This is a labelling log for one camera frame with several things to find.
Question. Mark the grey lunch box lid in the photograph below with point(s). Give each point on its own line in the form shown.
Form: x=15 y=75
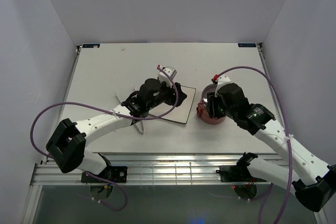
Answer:
x=208 y=89

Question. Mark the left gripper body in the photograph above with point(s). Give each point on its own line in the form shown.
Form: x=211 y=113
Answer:
x=166 y=94

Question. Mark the metal tongs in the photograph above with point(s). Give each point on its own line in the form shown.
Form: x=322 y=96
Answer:
x=122 y=94

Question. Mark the aluminium frame rail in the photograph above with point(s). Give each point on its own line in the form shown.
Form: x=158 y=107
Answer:
x=147 y=170

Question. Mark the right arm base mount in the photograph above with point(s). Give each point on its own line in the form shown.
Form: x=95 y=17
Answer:
x=239 y=171

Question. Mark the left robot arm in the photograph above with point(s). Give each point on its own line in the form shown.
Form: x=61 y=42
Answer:
x=67 y=145

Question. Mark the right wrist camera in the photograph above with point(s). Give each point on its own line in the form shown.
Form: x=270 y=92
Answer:
x=220 y=80

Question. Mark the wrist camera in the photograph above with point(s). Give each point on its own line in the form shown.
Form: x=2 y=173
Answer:
x=220 y=80
x=166 y=74

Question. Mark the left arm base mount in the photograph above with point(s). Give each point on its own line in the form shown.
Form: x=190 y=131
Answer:
x=116 y=174

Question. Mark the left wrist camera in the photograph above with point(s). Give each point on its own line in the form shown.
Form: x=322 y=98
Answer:
x=166 y=74

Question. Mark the pink bowl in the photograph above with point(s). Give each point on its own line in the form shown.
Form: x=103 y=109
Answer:
x=204 y=116
x=201 y=110

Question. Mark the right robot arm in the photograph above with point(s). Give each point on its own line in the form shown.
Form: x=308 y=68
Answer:
x=312 y=180

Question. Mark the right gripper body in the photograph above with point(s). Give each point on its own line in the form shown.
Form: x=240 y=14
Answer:
x=216 y=106

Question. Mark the white square plate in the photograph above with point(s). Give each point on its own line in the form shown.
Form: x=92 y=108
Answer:
x=181 y=113

